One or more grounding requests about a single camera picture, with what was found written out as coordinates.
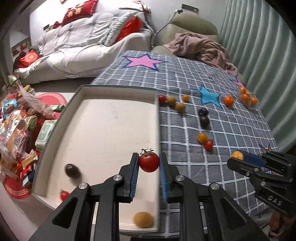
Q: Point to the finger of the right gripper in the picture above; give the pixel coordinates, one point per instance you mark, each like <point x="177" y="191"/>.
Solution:
<point x="251" y="169"/>
<point x="253" y="159"/>

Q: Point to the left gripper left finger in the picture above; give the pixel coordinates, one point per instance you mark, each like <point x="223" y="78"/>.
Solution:
<point x="129" y="174"/>

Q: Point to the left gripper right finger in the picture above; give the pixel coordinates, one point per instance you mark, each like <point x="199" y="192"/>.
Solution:
<point x="168" y="173"/>

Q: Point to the yellow cherry tomato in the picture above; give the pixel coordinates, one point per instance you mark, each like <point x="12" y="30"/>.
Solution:
<point x="238" y="155"/>

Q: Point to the red cherry tomato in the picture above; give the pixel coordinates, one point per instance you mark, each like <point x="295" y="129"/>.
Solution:
<point x="148" y="160"/>
<point x="208" y="145"/>

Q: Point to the orange cherry tomato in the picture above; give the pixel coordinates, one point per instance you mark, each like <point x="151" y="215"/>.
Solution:
<point x="202" y="138"/>

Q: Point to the dark purple plum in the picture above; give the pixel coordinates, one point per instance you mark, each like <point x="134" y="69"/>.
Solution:
<point x="72" y="171"/>

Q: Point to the brown kiwi in tray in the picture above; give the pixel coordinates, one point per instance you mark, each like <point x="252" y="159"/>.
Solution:
<point x="143" y="219"/>

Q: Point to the large white tray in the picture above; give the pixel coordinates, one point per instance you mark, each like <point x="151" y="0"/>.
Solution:
<point x="98" y="131"/>

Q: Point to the glass bowl of oranges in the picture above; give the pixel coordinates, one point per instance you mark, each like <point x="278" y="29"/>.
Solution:
<point x="247" y="98"/>

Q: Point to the orange mandarin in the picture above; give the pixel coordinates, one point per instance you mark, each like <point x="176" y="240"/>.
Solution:
<point x="228" y="100"/>

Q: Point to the grey checked tablecloth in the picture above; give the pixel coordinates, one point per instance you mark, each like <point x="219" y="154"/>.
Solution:
<point x="230" y="129"/>

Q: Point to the red tomato in tray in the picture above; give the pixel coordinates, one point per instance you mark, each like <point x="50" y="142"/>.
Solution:
<point x="63" y="194"/>

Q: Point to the brown kiwi near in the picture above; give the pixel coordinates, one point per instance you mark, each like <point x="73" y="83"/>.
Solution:
<point x="180" y="107"/>

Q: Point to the brown kiwi far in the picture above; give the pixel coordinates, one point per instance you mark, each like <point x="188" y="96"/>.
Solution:
<point x="171" y="100"/>

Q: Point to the red tomato by tray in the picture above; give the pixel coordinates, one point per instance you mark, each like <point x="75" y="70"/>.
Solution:
<point x="162" y="99"/>

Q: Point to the small orange kumquat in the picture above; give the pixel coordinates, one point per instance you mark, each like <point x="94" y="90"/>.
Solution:
<point x="185" y="98"/>

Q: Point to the green white box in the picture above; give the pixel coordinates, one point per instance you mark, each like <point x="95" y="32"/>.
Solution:
<point x="44" y="134"/>

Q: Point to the red round mat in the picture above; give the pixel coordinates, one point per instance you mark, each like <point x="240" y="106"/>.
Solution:
<point x="53" y="98"/>

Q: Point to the green curtain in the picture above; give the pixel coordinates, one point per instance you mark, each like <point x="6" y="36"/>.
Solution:
<point x="262" y="47"/>

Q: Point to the pink blanket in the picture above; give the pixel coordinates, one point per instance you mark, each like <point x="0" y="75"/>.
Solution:
<point x="199" y="47"/>

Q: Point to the pile of snack bags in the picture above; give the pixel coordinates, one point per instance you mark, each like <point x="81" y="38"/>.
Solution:
<point x="22" y="116"/>

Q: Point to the white sofa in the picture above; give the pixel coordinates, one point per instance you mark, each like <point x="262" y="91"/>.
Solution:
<point x="83" y="48"/>

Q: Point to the red cushion on sofa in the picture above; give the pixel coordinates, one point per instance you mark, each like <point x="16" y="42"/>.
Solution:
<point x="130" y="25"/>

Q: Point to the beige armchair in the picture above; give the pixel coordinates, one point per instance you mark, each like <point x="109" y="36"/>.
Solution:
<point x="183" y="22"/>

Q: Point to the red cushion at left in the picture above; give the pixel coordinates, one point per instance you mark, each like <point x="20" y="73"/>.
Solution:
<point x="26" y="59"/>

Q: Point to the red embroidered pillow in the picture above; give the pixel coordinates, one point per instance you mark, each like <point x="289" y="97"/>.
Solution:
<point x="82" y="10"/>

